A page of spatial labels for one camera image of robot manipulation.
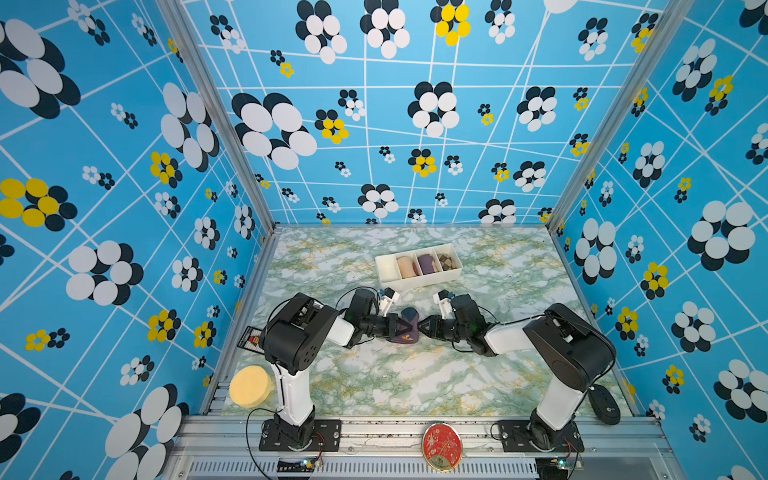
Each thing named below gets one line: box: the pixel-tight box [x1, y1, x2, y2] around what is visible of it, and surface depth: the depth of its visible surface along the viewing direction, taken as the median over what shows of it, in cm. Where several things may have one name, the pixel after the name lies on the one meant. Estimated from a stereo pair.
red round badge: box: [422, 422, 463, 473], surface depth 71 cm
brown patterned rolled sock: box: [439, 255, 457, 271], surface depth 104 cm
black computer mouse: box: [588, 384, 621, 425], surface depth 78 cm
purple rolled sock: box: [417, 254, 435, 275], surface depth 104 cm
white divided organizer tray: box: [375, 243, 463, 290], surface depth 104 cm
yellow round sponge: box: [229, 365, 271, 408], surface depth 80 cm
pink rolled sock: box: [397, 256, 419, 279], surface depth 103 cm
